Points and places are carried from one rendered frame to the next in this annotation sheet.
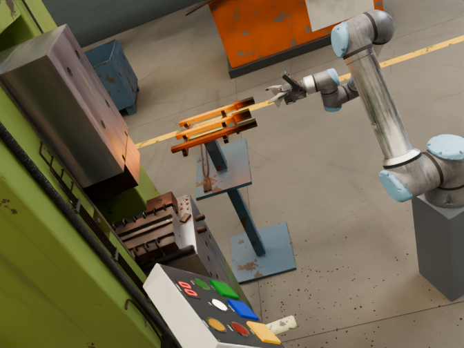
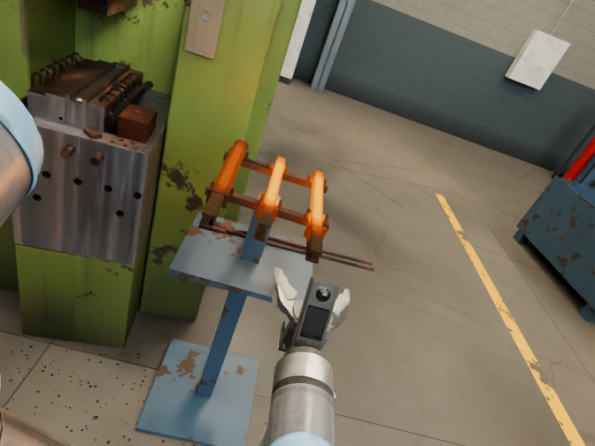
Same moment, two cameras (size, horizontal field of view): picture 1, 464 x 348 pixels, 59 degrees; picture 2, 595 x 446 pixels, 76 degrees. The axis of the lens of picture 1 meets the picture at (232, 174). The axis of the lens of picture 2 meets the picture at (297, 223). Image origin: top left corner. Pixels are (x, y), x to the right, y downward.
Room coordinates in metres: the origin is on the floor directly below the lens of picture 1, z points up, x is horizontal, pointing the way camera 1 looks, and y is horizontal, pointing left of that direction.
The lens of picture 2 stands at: (1.60, -0.86, 1.47)
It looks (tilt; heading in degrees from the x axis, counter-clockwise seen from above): 31 degrees down; 69
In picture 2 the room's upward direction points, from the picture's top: 22 degrees clockwise
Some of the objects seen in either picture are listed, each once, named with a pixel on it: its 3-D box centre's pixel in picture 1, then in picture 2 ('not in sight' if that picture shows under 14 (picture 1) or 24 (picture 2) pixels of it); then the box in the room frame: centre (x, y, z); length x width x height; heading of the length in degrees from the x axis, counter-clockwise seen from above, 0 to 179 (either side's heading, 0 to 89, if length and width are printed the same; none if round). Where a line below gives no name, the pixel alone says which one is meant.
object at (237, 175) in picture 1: (222, 168); (249, 257); (1.83, 0.03, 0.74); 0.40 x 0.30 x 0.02; 168
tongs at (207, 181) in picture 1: (204, 158); (290, 245); (1.97, 0.11, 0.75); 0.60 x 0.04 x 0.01; 172
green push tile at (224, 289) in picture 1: (223, 291); not in sight; (0.82, 0.17, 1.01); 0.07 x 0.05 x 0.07; 20
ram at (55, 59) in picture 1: (37, 116); not in sight; (1.31, 0.50, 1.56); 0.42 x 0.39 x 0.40; 85
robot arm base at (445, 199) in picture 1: (449, 184); not in sight; (1.15, -0.82, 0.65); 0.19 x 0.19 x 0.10
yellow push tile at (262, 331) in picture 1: (262, 333); not in sight; (0.64, 0.10, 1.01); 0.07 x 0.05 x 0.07; 20
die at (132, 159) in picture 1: (78, 180); not in sight; (1.27, 0.50, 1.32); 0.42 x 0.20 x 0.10; 85
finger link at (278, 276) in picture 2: (277, 101); (278, 292); (1.80, -0.36, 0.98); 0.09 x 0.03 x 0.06; 113
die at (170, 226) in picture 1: (128, 246); (93, 88); (1.27, 0.50, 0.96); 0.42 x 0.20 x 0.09; 85
